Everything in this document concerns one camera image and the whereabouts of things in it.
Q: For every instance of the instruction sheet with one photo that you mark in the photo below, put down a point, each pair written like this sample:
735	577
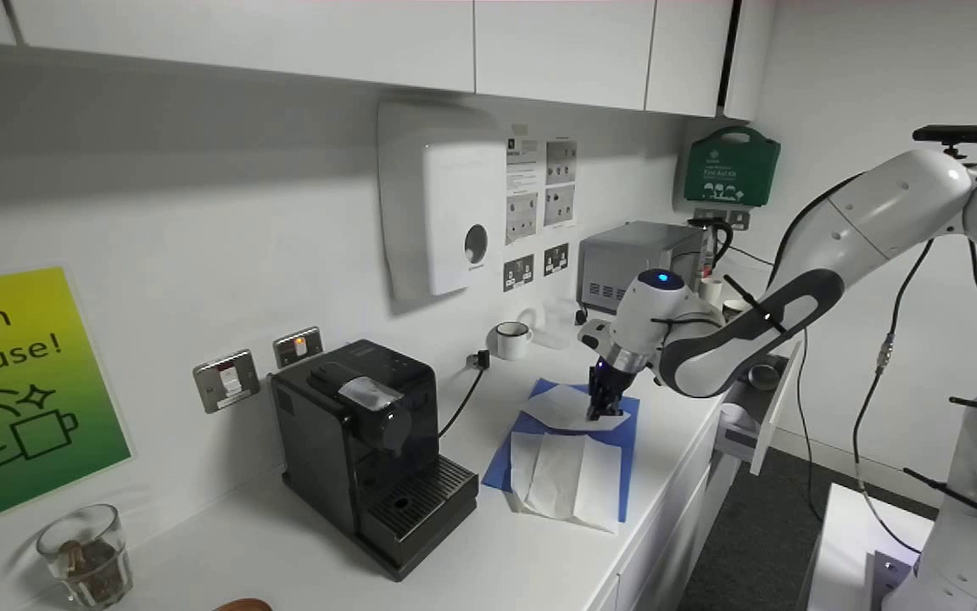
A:
524	216

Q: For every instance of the white base cabinet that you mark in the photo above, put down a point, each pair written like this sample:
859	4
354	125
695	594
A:
671	531

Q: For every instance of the black camera on stand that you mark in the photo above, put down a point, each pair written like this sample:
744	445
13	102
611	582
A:
955	133

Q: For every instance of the white robot base table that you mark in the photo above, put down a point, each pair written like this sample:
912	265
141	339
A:
851	546

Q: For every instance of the white wall cabinet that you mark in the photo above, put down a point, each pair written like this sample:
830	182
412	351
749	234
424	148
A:
288	38

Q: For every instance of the clear glass cup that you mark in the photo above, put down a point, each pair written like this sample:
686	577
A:
86	563

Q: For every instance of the green first aid kit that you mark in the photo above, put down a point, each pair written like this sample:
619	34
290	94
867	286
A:
727	167

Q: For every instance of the grey metal microwave oven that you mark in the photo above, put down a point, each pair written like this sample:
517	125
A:
625	257

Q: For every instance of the instruction sheet with two photos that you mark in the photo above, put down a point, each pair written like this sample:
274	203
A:
562	204

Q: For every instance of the small white round cup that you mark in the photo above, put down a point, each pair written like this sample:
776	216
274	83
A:
510	343

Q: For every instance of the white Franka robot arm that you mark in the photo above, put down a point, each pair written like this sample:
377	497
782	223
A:
884	204

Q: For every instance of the silver wall socket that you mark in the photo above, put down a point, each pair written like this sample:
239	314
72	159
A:
299	348
227	380

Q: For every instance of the white paper towel dispenser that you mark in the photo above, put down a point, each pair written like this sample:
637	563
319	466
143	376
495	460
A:
443	204

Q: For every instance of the brown round object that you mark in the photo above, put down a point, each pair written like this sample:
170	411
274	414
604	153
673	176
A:
247	607

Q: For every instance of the blue perforated cloth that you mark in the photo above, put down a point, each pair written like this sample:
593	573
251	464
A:
501	469

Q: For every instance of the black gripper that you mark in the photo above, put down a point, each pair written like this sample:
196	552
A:
611	377

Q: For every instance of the white paper towel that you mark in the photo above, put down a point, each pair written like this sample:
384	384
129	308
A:
562	481
562	410

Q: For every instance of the dark double wall socket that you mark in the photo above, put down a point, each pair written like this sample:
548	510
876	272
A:
517	272
557	258

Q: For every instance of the green yellow poster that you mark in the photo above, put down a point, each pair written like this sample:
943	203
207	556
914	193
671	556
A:
26	395

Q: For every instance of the black coffee machine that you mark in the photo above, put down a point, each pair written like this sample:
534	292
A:
340	453

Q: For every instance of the white open drawer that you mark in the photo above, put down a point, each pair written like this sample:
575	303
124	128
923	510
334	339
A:
761	427

